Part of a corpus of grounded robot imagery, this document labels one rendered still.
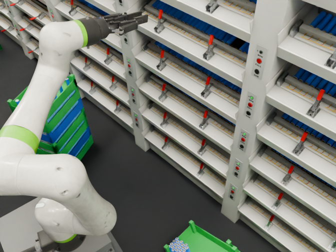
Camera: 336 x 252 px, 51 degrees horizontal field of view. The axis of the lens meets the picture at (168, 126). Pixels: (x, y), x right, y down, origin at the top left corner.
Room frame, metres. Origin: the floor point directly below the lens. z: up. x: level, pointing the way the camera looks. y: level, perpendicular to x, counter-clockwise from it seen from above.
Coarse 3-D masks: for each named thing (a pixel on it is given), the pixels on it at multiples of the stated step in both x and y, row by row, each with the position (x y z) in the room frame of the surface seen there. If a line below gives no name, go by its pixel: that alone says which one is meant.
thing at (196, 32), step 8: (144, 8) 1.41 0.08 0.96; (152, 8) 1.39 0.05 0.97; (152, 16) 1.36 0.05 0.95; (168, 16) 1.31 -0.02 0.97; (176, 24) 1.27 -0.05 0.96; (184, 24) 1.25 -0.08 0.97; (184, 32) 1.22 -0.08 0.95; (192, 32) 1.21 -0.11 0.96; (200, 32) 1.19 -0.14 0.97; (208, 40) 1.15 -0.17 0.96; (216, 40) 1.13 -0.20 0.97; (224, 48) 1.09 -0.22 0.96; (232, 48) 1.07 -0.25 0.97; (240, 56) 1.04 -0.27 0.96
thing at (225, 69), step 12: (144, 0) 1.44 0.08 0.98; (132, 12) 1.39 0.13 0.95; (144, 12) 1.41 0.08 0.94; (144, 24) 1.33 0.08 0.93; (156, 24) 1.32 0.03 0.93; (168, 24) 1.30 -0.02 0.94; (156, 36) 1.27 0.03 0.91; (168, 36) 1.23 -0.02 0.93; (180, 36) 1.22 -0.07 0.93; (192, 36) 1.20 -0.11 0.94; (180, 48) 1.16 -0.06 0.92; (192, 48) 1.14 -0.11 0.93; (204, 48) 1.13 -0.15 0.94; (216, 48) 1.12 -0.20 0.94; (192, 60) 1.13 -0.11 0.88; (204, 60) 1.07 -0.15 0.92; (216, 60) 1.06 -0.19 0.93; (228, 60) 1.05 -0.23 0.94; (240, 60) 1.04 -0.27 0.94; (216, 72) 1.04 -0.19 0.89; (228, 72) 1.00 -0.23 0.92; (240, 72) 0.98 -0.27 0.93; (240, 84) 0.95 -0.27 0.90
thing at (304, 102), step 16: (288, 64) 0.95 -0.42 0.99; (272, 80) 0.89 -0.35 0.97; (288, 80) 0.89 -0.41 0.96; (304, 80) 0.89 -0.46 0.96; (320, 80) 0.87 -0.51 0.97; (272, 96) 0.86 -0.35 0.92; (288, 96) 0.85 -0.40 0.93; (304, 96) 0.84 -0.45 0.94; (320, 96) 0.77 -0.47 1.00; (288, 112) 0.81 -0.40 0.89; (304, 112) 0.78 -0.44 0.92; (320, 112) 0.77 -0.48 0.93; (320, 128) 0.73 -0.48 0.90
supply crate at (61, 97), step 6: (72, 78) 1.46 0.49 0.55; (72, 84) 1.45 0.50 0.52; (24, 90) 1.39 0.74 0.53; (66, 90) 1.40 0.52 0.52; (72, 90) 1.43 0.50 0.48; (18, 96) 1.35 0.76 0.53; (60, 96) 1.35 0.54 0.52; (66, 96) 1.38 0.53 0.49; (12, 102) 1.29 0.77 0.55; (54, 102) 1.30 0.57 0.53; (60, 102) 1.33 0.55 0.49; (12, 108) 1.28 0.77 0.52; (54, 108) 1.29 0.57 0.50; (48, 114) 1.24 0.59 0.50
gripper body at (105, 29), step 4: (96, 20) 1.07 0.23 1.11; (100, 20) 1.08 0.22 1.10; (104, 20) 1.09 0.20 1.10; (112, 20) 1.14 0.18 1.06; (100, 24) 1.06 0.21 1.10; (104, 24) 1.07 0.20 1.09; (108, 24) 1.10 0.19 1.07; (112, 24) 1.10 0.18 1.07; (116, 24) 1.11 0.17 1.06; (100, 28) 1.05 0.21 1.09; (104, 28) 1.06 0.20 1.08; (108, 28) 1.07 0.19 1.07; (112, 28) 1.08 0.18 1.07; (116, 28) 1.10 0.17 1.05; (100, 32) 1.05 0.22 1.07; (104, 32) 1.06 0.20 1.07; (108, 32) 1.07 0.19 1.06; (112, 32) 1.08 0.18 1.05; (100, 36) 1.05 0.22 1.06; (104, 36) 1.06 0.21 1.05
